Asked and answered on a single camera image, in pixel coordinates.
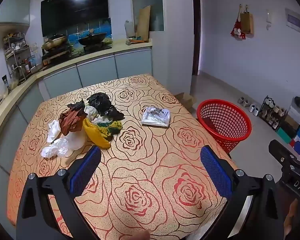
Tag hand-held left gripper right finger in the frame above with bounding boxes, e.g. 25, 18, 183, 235
200, 145, 284, 240

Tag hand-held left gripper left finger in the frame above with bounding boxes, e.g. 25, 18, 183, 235
16, 145, 103, 240

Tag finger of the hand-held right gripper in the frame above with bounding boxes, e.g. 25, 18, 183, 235
268, 139, 300, 165

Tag white plastic bag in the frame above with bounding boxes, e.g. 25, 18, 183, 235
65, 130, 88, 150

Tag yellow plastic bag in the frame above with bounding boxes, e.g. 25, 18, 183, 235
83, 118, 112, 149

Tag red plastic mesh basket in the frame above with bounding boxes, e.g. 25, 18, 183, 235
196, 99, 252, 153

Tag clear plastic bag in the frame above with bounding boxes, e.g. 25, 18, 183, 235
41, 137, 70, 158

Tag green snack packet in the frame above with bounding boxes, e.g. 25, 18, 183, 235
97, 120, 122, 139

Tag orange brown wrapper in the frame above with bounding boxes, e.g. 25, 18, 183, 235
58, 109, 88, 137

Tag white tissue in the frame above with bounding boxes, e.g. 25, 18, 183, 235
47, 120, 61, 143

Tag white paper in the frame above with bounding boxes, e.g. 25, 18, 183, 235
85, 105, 102, 125

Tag black plastic bag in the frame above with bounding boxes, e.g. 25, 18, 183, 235
87, 92, 125, 122

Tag clear packet with papers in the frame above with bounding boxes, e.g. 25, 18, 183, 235
141, 106, 171, 127

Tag person's right hand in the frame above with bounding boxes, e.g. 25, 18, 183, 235
283, 198, 299, 240

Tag person's left hand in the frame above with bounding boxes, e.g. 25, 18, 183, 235
129, 229, 151, 240

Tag stack of shoe boxes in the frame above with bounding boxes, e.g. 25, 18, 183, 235
275, 105, 300, 155

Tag black shoe rack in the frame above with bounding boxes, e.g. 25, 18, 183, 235
258, 95, 288, 130

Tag rose patterned tablecloth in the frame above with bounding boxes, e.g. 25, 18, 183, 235
6, 74, 241, 240

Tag cardboard box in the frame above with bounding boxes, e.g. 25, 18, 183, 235
175, 92, 197, 113

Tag grey base cabinets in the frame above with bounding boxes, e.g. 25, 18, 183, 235
0, 48, 153, 230

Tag beige kitchen countertop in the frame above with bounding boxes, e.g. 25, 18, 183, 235
0, 39, 153, 150

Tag black lid spice jar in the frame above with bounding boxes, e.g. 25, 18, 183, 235
2, 76, 11, 94

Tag black portable stove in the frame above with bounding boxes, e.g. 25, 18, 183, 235
42, 48, 71, 62

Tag black gas stove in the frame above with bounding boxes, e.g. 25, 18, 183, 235
41, 44, 113, 67

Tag red hanging bag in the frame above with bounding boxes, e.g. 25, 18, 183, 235
231, 12, 247, 39

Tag black wok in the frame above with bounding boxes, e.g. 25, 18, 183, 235
78, 29, 108, 46

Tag golden frying pan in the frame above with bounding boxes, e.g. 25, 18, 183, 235
42, 34, 68, 50

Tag blue scenic backsplash panel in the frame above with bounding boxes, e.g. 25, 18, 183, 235
65, 17, 112, 48

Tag brown paper bag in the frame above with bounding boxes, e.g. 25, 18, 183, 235
240, 9, 254, 35

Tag orange teal kitchen item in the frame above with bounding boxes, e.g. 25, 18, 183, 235
126, 37, 144, 45

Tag metal spice rack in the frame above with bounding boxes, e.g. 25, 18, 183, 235
3, 32, 39, 80

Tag dark wooden door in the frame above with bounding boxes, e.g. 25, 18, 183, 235
191, 0, 202, 76

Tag wooden cutting board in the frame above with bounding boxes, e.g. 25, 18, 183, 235
136, 5, 151, 42

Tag black range hood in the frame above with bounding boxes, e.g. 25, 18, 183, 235
40, 0, 108, 37

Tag white wall electrical panel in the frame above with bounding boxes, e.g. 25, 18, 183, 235
285, 8, 300, 34

